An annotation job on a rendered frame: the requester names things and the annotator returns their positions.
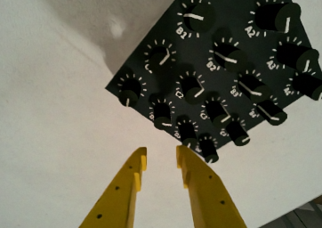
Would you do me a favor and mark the black knob box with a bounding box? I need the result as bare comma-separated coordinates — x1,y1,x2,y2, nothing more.
105,0,322,164

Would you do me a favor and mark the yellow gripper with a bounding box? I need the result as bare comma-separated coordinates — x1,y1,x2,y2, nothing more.
78,145,247,228

